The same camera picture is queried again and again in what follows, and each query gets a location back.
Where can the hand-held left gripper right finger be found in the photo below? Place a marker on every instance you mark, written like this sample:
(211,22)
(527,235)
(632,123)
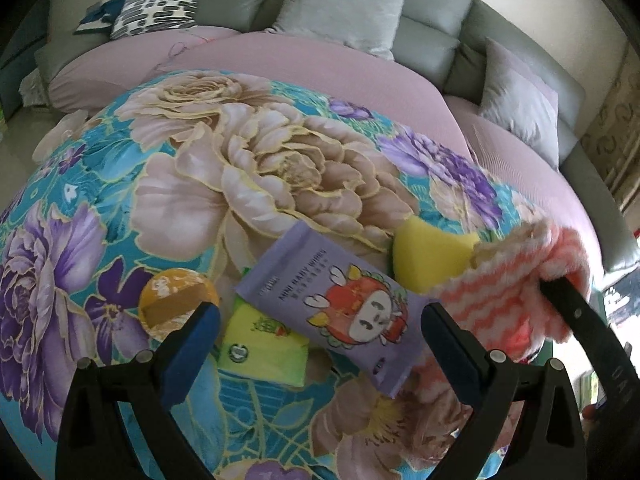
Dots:
(452,360)

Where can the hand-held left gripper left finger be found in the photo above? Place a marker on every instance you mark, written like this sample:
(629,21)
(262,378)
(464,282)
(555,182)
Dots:
(192,355)

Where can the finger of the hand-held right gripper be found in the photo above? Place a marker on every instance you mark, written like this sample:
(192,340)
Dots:
(570,305)

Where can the orange foam ball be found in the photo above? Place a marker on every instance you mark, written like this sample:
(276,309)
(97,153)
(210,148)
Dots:
(170,295)

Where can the green tissue packet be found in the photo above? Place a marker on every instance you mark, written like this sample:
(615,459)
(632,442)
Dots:
(260,355)

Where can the pink white striped cloth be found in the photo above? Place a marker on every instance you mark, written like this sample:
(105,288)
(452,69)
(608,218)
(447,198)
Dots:
(500,290)

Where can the yellow sponge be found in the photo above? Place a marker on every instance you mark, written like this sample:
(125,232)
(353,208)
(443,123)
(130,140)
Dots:
(430,250)

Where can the purple wet wipes packet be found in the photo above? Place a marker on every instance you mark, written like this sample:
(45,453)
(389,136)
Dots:
(310,280)

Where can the floral printed blanket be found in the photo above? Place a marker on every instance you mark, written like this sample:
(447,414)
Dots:
(200,185)

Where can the beige patterned curtain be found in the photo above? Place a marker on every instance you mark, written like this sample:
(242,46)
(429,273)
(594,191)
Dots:
(620,125)

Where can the grey pink pillow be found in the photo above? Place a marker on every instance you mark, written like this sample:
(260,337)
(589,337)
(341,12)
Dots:
(515,95)

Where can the white lace cloth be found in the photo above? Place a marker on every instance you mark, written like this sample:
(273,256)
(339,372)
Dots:
(35,90)

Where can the grey sofa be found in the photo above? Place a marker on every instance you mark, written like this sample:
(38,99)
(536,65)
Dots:
(440,25)

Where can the pink sofa cover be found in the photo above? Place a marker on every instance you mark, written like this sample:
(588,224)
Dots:
(325,65)

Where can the black white patterned pillow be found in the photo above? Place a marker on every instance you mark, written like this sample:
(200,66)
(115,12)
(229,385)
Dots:
(155,7)

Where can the teal pillow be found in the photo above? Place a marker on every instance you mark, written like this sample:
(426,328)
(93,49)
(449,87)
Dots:
(102,15)

